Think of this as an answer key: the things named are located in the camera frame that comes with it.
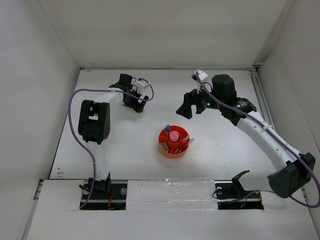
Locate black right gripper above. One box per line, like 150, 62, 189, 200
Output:
175, 81, 224, 119

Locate pink-capped patterned bottle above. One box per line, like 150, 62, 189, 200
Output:
168, 130, 180, 143

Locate dark red orange-tipped pen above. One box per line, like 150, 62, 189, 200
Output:
181, 137, 195, 149

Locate pink white mini stapler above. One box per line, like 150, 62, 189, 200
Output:
160, 142, 169, 152

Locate red gel pen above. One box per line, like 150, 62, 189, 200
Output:
174, 148, 181, 154

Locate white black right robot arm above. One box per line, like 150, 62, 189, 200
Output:
176, 70, 316, 199

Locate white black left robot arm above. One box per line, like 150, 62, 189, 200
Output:
78, 73, 153, 200

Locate orange round organizer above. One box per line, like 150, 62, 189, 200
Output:
158, 125, 191, 159

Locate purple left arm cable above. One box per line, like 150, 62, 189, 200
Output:
67, 83, 155, 210

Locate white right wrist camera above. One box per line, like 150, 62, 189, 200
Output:
191, 69, 208, 83

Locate aluminium rail at table edge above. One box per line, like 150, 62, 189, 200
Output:
249, 65, 273, 125

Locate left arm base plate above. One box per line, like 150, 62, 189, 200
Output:
79, 182, 128, 211

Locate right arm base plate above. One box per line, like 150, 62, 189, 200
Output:
212, 180, 264, 210

